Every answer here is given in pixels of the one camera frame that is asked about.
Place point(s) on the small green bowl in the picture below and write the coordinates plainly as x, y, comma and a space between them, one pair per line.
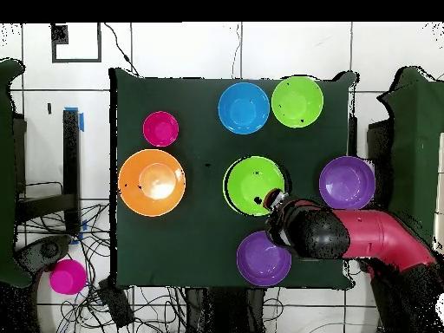
249, 180

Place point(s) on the blue bowl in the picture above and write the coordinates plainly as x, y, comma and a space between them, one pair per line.
244, 108

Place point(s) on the purple bowl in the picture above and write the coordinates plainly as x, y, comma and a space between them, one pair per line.
260, 263
347, 182

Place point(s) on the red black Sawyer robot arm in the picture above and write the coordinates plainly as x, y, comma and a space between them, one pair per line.
374, 236

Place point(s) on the dark green table cloth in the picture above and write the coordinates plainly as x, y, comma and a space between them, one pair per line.
208, 156

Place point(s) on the large orange bowl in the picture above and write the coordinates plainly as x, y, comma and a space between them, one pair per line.
152, 182

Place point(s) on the pink bowl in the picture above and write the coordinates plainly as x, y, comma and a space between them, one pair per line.
161, 128

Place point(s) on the large green bowl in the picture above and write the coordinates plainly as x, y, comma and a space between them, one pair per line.
297, 101

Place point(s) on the black power adapter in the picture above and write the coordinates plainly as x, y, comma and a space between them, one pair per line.
116, 303

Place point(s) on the pink cup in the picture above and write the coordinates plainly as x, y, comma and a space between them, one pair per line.
67, 276

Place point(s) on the black grey base foot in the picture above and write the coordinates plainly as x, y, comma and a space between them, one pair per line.
48, 249

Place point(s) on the green cloth covered table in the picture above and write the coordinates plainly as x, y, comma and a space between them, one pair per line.
7, 173
412, 156

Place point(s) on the black pedestal column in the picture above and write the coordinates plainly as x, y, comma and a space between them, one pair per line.
225, 312

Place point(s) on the black metal stool frame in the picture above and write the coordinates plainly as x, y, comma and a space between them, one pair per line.
71, 156

